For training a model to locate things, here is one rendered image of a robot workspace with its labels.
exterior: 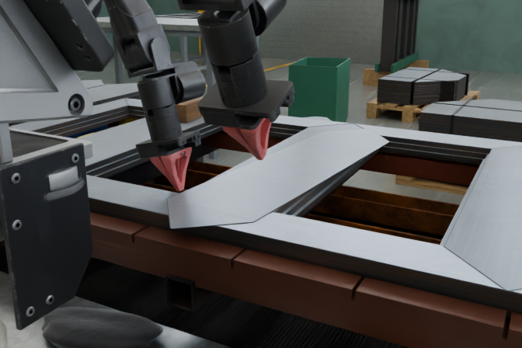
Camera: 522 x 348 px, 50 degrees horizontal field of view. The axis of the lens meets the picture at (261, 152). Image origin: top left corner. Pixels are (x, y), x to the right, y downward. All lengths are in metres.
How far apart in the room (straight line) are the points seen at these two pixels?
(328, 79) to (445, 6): 4.70
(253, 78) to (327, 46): 9.10
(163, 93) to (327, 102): 3.83
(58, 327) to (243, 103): 0.47
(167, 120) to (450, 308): 0.55
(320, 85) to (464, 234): 3.93
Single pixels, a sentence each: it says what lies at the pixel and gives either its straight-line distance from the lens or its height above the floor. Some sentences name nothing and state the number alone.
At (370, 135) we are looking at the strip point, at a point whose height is 0.85.
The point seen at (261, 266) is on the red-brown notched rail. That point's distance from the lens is 0.79.
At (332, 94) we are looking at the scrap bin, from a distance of 4.74.
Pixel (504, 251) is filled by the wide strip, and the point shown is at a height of 0.85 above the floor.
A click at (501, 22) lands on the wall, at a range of 9.09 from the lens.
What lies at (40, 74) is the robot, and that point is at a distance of 0.41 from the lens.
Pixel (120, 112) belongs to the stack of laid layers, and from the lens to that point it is 1.75.
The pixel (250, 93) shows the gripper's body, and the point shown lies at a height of 1.08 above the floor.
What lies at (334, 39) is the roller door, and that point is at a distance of 9.67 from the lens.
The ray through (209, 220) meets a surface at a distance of 0.88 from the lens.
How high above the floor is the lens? 1.20
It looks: 16 degrees down
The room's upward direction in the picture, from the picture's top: straight up
